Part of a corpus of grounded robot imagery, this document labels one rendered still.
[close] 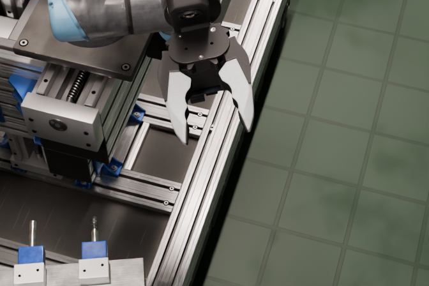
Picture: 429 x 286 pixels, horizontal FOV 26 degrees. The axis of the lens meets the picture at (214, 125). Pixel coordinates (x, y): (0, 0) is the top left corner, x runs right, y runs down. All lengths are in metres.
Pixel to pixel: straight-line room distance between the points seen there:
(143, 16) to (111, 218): 1.20
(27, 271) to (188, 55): 0.65
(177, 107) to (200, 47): 0.08
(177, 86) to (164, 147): 1.46
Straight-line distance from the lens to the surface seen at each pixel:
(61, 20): 1.27
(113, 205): 2.43
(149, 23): 1.27
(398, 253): 2.63
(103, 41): 1.64
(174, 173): 2.46
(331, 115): 2.85
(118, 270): 1.61
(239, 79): 1.05
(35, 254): 1.63
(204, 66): 1.08
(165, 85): 1.06
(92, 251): 1.62
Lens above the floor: 2.29
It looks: 55 degrees down
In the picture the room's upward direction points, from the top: straight up
